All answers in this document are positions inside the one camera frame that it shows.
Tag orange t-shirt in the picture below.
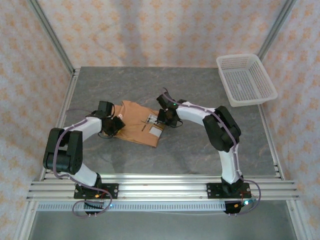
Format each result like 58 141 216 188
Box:
109 100 167 148

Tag wide aluminium cross beam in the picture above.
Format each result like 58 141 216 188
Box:
26 174 300 201

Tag white perforated plastic basket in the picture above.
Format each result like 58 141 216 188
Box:
215 53 279 108

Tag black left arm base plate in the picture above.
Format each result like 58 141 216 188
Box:
73 183 119 200

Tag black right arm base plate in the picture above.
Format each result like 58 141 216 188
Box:
206 182 252 200

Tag white slotted cable duct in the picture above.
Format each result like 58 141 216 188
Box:
36 201 227 212

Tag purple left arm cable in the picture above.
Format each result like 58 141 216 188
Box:
51 108 113 219

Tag black wired electronics box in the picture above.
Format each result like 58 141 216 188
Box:
223 198 257 216

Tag aluminium frame post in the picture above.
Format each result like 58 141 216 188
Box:
26 0 76 72
257 0 298 60

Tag aluminium frame leg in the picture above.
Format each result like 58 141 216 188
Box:
14 199 38 240
286 199 310 240

